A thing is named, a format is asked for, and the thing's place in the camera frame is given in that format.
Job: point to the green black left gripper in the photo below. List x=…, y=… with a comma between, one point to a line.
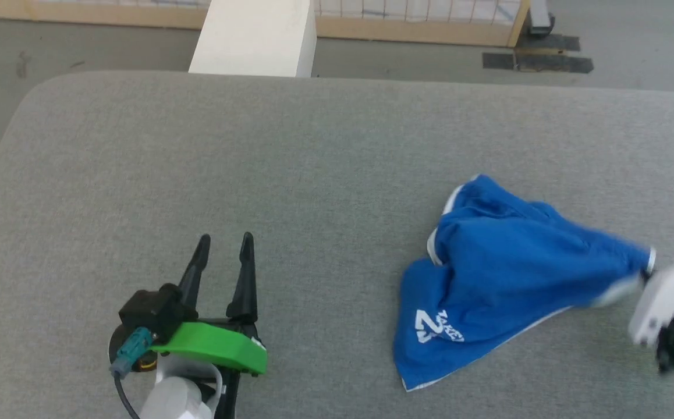
x=215, y=346

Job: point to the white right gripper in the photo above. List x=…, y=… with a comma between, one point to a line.
x=666, y=299

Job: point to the blue sports shirt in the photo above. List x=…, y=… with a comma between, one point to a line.
x=500, y=273

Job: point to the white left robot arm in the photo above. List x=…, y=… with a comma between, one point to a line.
x=183, y=393

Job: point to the white rectangular pillar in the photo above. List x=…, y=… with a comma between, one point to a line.
x=255, y=38

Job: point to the grey metal stand foot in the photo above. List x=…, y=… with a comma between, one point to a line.
x=541, y=16

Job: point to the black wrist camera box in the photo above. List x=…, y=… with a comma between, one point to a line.
x=153, y=311

